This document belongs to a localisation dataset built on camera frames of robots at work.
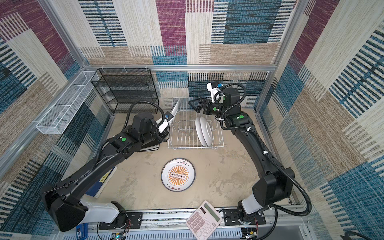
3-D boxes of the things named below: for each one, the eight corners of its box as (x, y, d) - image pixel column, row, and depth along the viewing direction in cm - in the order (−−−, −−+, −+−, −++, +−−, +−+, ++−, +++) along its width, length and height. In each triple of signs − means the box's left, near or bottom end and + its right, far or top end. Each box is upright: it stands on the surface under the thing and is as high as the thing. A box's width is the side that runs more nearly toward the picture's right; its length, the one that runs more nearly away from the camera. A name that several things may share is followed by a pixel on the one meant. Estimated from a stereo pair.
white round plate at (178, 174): (159, 191, 84) (158, 190, 82) (163, 159, 96) (163, 158, 94) (195, 191, 84) (195, 190, 82) (195, 159, 96) (195, 158, 94)
